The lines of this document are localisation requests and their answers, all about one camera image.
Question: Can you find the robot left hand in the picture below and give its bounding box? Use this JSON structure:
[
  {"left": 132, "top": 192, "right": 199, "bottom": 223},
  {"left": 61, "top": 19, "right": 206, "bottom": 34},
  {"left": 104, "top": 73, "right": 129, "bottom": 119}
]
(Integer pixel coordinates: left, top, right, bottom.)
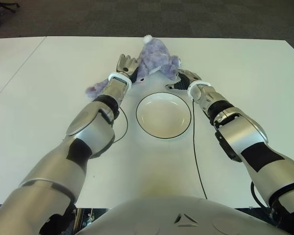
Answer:
[{"left": 115, "top": 54, "right": 140, "bottom": 81}]

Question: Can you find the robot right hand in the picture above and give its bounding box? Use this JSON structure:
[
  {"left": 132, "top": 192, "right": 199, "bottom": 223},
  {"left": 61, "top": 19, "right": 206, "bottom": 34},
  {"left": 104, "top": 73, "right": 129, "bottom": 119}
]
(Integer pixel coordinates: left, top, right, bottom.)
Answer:
[{"left": 164, "top": 69, "right": 203, "bottom": 91}]

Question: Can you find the purple plush doll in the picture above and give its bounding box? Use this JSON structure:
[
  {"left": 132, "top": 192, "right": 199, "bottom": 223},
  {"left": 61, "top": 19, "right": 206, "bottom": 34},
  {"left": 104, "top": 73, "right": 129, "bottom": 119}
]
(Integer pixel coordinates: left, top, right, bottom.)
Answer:
[{"left": 85, "top": 35, "right": 182, "bottom": 100}]

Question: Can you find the white plate black rim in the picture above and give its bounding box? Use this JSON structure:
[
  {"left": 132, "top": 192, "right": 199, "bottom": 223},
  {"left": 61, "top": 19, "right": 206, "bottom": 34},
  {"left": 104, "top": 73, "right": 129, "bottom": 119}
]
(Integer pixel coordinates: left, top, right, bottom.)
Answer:
[{"left": 136, "top": 92, "right": 193, "bottom": 139}]

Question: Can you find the black office chair base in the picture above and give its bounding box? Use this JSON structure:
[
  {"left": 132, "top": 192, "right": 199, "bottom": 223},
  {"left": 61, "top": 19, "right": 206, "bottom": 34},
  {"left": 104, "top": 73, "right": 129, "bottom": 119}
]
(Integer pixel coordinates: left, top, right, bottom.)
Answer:
[{"left": 0, "top": 0, "right": 20, "bottom": 13}]

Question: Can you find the silver robot torso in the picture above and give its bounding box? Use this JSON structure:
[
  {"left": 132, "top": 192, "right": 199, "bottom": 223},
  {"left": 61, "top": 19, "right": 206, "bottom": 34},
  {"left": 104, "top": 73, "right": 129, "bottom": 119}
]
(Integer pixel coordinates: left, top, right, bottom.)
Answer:
[{"left": 75, "top": 194, "right": 285, "bottom": 235}]

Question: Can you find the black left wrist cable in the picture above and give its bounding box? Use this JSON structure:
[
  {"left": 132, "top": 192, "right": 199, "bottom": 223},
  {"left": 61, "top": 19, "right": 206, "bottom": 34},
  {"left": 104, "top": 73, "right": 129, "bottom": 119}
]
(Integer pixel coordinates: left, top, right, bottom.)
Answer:
[{"left": 112, "top": 105, "right": 129, "bottom": 145}]

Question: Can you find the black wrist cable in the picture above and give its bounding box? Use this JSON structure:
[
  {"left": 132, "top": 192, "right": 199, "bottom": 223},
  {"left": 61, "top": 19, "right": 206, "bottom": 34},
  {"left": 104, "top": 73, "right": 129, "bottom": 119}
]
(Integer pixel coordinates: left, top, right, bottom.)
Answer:
[
  {"left": 112, "top": 105, "right": 129, "bottom": 145},
  {"left": 191, "top": 97, "right": 209, "bottom": 199}
]

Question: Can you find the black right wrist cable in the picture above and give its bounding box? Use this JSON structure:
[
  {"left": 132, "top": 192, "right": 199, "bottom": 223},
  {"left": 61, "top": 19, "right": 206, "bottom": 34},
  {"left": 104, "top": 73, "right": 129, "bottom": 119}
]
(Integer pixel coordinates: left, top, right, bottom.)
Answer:
[{"left": 191, "top": 97, "right": 209, "bottom": 199}]

